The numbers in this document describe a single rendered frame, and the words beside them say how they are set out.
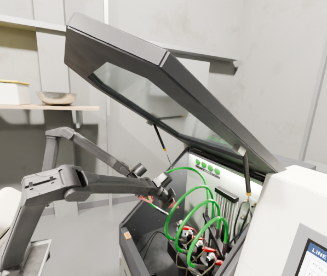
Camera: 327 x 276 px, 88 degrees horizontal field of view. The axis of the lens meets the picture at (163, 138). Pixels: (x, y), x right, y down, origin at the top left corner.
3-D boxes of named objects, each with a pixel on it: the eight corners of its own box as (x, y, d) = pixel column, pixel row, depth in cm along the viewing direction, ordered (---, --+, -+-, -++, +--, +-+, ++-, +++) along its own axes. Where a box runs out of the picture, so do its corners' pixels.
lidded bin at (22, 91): (33, 104, 208) (30, 83, 203) (20, 105, 175) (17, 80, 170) (-14, 103, 193) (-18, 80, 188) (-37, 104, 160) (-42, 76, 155)
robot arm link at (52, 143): (53, 126, 101) (43, 124, 91) (76, 129, 103) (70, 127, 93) (40, 202, 97) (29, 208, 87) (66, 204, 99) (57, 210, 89)
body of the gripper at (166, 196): (177, 196, 86) (167, 188, 83) (162, 210, 86) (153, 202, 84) (173, 189, 92) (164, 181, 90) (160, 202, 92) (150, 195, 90)
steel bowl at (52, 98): (79, 105, 229) (79, 93, 225) (75, 107, 191) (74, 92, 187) (42, 104, 214) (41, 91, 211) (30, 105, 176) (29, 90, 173)
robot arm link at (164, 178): (138, 181, 81) (148, 195, 76) (155, 164, 81) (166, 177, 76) (150, 185, 91) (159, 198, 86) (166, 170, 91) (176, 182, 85)
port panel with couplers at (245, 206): (233, 239, 96) (241, 189, 89) (237, 236, 97) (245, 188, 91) (256, 257, 85) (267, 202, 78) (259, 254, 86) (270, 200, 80)
